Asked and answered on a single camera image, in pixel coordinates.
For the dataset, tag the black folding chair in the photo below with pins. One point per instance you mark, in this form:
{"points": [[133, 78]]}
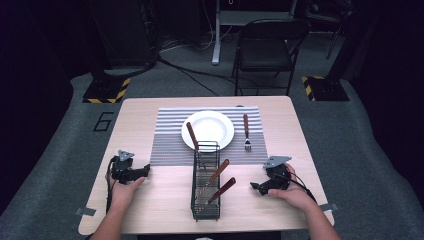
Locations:
{"points": [[263, 55]]}

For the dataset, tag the grey striped placemat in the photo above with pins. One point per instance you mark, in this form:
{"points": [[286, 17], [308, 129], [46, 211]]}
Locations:
{"points": [[166, 146]]}

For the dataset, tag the grey tape piece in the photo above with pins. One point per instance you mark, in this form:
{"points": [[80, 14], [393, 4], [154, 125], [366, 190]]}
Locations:
{"points": [[85, 211], [329, 206]]}

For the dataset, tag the black yellow-striped stand base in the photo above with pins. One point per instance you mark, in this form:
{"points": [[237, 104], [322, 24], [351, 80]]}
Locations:
{"points": [[105, 90], [325, 88]]}

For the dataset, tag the person's right hand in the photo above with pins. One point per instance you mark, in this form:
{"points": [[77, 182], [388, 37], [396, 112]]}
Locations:
{"points": [[295, 196]]}

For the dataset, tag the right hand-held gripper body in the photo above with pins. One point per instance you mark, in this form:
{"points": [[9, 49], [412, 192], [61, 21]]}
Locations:
{"points": [[276, 175]]}

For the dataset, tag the white round plate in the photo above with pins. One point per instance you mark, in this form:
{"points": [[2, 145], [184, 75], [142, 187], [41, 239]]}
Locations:
{"points": [[210, 128]]}

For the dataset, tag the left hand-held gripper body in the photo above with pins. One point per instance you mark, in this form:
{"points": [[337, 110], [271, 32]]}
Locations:
{"points": [[122, 168]]}

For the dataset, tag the white metal desk frame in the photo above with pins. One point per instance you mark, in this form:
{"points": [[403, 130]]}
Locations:
{"points": [[218, 33]]}

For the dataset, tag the person's left hand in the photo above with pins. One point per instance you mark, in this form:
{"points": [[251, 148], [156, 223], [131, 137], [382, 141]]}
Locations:
{"points": [[123, 193]]}

